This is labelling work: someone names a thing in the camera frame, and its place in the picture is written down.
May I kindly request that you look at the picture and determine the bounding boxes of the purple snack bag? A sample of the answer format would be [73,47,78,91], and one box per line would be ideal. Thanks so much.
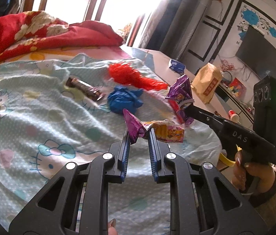
[165,74,194,126]

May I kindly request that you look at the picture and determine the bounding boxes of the purple yellow snack wrapper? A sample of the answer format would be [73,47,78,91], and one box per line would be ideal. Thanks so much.
[122,109,185,144]

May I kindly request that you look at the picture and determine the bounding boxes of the blue glove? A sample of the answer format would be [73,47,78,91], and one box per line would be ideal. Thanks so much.
[107,86,144,115]

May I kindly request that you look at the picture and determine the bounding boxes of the red plastic bag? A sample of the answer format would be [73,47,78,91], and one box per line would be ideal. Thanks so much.
[108,63,168,91]

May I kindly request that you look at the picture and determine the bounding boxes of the brown chocolate bar wrapper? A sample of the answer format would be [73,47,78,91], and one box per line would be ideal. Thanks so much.
[66,77,105,101]

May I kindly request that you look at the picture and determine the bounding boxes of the yellow rim trash bin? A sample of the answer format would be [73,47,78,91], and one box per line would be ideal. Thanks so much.
[219,146,242,167]

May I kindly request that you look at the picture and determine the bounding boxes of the right hand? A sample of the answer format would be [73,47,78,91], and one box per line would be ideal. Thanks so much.
[232,151,276,194]

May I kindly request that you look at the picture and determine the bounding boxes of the left hand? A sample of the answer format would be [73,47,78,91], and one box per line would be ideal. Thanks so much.
[108,219,118,235]

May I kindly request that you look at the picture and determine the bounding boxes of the brown paper bag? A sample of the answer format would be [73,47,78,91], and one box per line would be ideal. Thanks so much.
[191,63,223,104]

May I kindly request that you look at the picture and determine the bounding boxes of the white tv cabinet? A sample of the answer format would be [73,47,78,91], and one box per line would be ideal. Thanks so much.
[215,83,254,129]

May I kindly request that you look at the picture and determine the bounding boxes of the red paper cup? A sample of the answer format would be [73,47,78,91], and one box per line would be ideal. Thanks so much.
[228,109,240,123]

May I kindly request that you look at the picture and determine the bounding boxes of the blue tissue pack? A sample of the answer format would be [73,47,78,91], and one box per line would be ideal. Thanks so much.
[169,59,186,75]

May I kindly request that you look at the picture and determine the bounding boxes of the coffee table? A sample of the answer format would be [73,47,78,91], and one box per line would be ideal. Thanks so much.
[138,48,230,119]

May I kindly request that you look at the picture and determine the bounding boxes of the colourful picture box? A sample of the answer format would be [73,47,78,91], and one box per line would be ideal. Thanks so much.
[228,78,247,99]

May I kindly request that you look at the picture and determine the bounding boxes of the white vase red flowers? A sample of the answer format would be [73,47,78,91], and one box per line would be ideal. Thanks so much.
[220,60,236,85]

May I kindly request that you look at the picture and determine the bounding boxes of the dark curtain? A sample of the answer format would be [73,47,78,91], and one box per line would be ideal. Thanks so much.
[138,0,183,50]

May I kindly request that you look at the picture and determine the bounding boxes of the grey standing air conditioner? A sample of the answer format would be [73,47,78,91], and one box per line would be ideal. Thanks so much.
[160,0,211,60]

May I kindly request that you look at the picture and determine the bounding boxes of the red floral quilt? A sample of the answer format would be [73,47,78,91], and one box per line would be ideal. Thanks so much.
[0,11,124,62]

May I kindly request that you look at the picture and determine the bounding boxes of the wall television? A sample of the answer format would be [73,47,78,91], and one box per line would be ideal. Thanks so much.
[236,25,276,79]

